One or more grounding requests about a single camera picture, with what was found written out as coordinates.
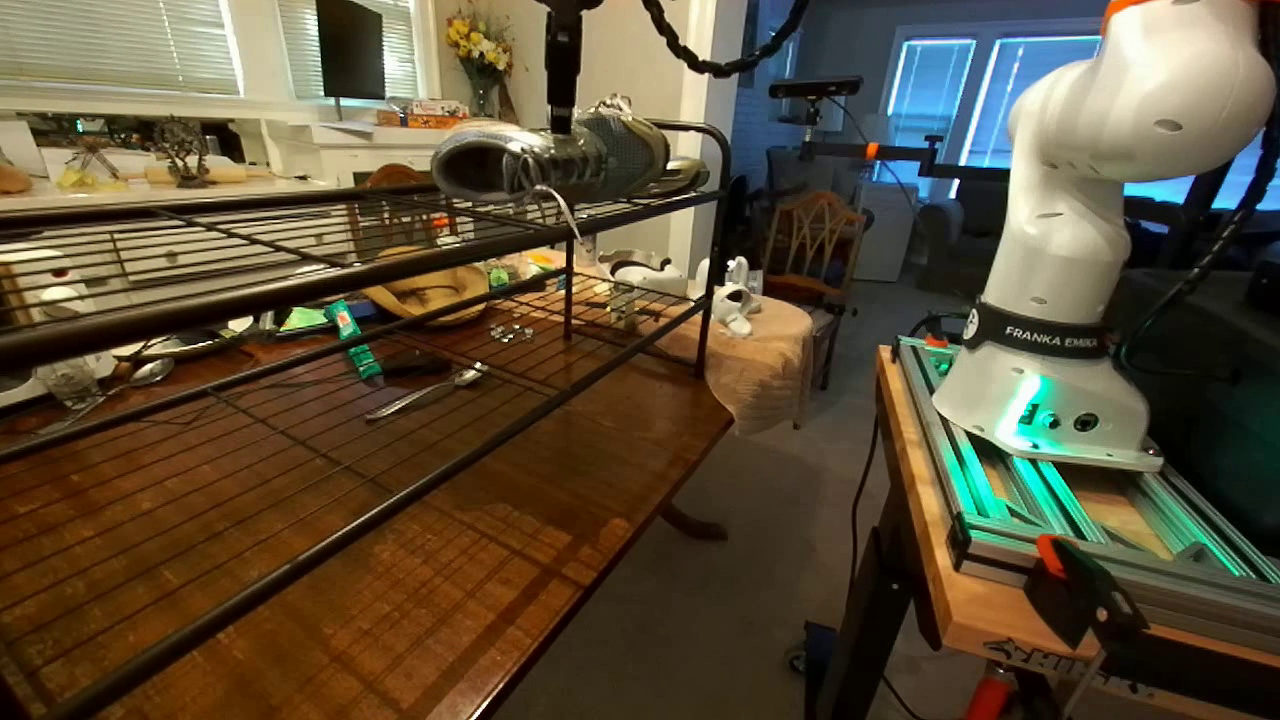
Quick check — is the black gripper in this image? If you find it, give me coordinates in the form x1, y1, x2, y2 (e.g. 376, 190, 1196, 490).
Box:
536, 0, 593, 136

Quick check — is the black boom arm orange joint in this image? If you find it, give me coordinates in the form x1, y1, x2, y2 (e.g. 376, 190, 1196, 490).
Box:
798, 133, 970, 179

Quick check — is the black metal shoe rack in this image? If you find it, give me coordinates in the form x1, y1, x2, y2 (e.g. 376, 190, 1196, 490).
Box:
0, 121, 738, 720

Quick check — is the yellow flower bouquet vase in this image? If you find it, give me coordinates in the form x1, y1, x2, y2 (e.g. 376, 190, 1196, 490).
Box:
441, 7, 519, 127

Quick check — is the black flat monitor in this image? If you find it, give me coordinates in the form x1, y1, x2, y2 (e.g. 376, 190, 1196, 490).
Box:
312, 0, 393, 106

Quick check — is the white ceramic figurine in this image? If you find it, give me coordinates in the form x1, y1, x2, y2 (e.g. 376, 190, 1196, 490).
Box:
712, 251, 766, 339

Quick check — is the wooden chair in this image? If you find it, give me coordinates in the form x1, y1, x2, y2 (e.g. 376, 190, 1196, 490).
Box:
756, 184, 872, 391

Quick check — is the silver metal spoon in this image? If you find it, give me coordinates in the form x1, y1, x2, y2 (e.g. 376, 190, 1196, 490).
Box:
362, 360, 498, 429

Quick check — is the green toothbrush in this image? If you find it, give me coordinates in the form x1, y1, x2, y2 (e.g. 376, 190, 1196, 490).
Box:
322, 297, 389, 387

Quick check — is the beige cloth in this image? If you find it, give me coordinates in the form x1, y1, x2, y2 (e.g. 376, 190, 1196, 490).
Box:
657, 284, 824, 439

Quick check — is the green cloth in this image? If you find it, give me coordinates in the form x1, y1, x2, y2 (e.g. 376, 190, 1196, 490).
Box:
273, 300, 338, 339

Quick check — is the white window blind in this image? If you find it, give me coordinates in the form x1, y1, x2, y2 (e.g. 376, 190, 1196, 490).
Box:
0, 0, 245, 101

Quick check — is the wooden workbench board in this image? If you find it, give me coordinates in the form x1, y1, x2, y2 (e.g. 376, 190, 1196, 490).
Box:
872, 339, 1112, 663

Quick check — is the black workbench leg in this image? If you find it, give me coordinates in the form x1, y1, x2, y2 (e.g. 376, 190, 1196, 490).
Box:
816, 518, 929, 720

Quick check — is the black orange clamp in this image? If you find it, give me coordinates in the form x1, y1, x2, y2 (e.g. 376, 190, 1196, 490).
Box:
1025, 534, 1151, 654

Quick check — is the black camera bar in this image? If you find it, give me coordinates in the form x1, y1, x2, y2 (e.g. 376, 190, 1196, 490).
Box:
766, 71, 868, 106

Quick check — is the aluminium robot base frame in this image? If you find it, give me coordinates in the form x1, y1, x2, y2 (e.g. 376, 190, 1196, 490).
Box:
893, 331, 1280, 658

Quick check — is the red clamp handle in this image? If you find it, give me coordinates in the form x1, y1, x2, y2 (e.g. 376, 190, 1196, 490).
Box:
963, 663, 1025, 720

